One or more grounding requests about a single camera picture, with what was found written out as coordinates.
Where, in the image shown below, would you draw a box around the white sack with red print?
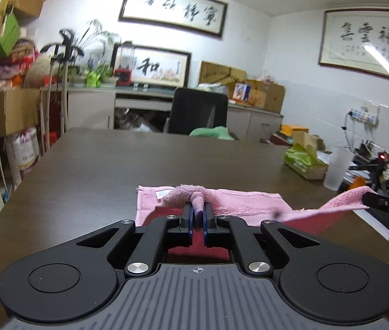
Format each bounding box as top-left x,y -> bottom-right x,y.
4,126 -> 40,181

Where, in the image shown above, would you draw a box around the tall palm plant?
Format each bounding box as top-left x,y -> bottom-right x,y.
78,19 -> 121,62

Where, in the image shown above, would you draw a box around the walking crutches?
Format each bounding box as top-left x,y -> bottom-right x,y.
40,29 -> 85,152

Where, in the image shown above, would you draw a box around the large plain cardboard box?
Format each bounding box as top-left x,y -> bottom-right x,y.
0,87 -> 42,136

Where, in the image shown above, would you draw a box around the green tissue pack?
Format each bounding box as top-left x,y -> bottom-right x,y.
283,131 -> 329,181

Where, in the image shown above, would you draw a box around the long framed calligraphy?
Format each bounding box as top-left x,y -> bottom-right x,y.
118,0 -> 229,40

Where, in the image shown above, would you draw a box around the orange box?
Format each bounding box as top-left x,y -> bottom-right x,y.
280,124 -> 309,136

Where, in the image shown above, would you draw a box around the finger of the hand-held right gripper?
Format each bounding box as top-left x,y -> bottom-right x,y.
361,192 -> 389,221

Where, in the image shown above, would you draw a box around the wall power strip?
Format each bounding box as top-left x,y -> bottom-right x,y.
347,105 -> 380,126

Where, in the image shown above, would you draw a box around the wooden shelf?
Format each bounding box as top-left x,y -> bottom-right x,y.
0,0 -> 78,93

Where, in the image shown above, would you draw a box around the cardboard box with red print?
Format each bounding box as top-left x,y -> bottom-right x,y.
246,79 -> 286,113

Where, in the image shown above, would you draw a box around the white counter desk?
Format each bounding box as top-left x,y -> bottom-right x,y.
41,86 -> 284,141

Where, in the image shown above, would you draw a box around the translucent plastic cup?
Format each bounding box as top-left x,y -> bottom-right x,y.
323,146 -> 355,192

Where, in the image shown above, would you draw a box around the bright green paper bag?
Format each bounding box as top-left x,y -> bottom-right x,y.
85,69 -> 102,88

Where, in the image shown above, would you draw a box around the small illustrated box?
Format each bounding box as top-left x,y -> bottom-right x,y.
234,82 -> 252,104

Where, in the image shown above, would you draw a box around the pile of boxes and cloths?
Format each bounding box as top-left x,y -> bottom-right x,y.
0,38 -> 40,92

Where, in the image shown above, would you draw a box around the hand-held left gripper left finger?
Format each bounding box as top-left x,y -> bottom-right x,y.
76,203 -> 195,278

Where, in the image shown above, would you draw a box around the pale crumpled bundle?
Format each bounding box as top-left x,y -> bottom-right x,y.
115,108 -> 167,133

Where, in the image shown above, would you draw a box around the black office chair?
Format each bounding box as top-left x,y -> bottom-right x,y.
164,87 -> 228,135

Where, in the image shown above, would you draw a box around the blender with red base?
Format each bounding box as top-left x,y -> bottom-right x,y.
114,41 -> 136,86

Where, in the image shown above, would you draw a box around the pink towel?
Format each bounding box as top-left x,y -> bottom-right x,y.
134,184 -> 375,263

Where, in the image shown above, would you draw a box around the framed lotus calligraphy picture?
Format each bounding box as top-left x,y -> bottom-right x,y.
112,44 -> 192,88

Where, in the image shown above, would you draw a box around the beige fuzzy cushion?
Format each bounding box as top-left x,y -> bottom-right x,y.
24,55 -> 52,88

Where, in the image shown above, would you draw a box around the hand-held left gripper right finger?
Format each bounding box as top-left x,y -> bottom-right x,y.
203,202 -> 321,278

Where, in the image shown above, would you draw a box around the small potted plant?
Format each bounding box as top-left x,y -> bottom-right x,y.
69,67 -> 87,86
96,64 -> 119,85

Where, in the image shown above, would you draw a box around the mint green cloth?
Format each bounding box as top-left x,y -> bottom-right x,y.
189,126 -> 236,141

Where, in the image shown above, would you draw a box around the framed calligraphy scroll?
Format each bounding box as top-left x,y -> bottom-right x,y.
318,5 -> 389,86

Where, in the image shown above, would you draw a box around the dark book stack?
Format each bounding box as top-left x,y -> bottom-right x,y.
261,131 -> 296,145

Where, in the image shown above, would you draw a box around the green cardboard box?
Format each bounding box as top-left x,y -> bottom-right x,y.
0,13 -> 21,57

